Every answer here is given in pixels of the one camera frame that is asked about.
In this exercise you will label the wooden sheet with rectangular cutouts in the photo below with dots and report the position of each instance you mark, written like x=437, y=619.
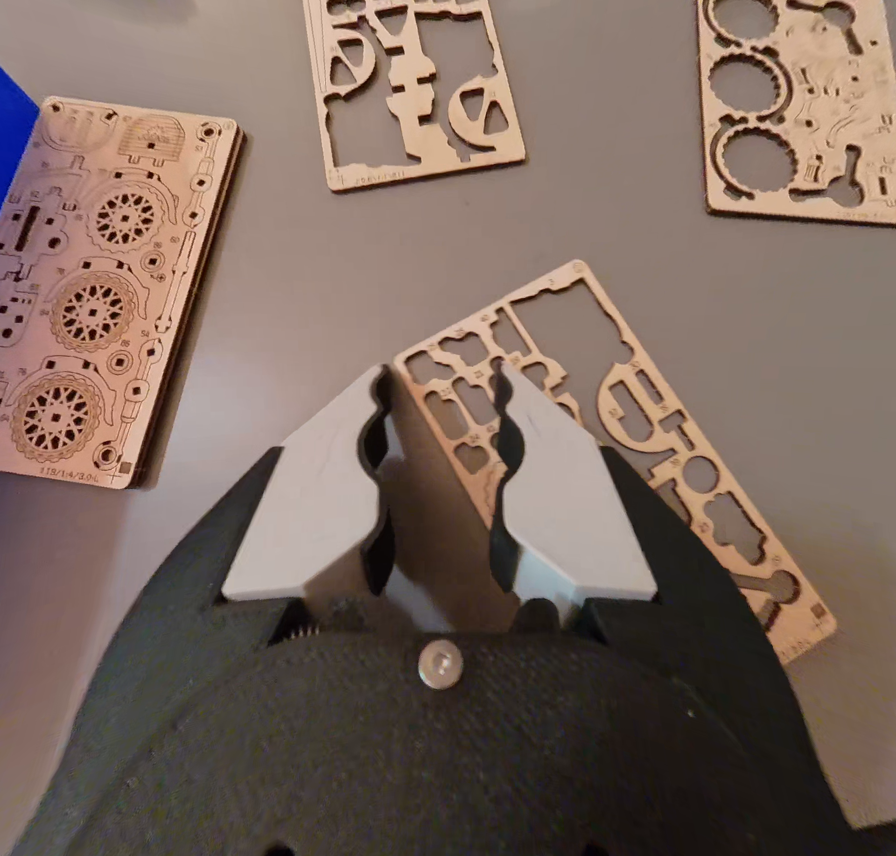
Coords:
x=805, y=632

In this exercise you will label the large blue plastic bin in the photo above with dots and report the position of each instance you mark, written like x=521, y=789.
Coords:
x=14, y=135

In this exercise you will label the wooden sheet with triangular cutouts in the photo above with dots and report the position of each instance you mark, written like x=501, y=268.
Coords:
x=413, y=72

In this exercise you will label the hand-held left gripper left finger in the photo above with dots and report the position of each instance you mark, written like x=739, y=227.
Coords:
x=308, y=506

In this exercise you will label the wooden sheet with gear holes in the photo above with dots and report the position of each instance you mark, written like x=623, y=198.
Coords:
x=819, y=100

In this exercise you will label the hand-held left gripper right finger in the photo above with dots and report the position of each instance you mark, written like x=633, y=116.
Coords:
x=574, y=513

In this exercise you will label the stack of wooden wheel sheets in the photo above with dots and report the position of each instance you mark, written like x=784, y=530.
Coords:
x=84, y=310

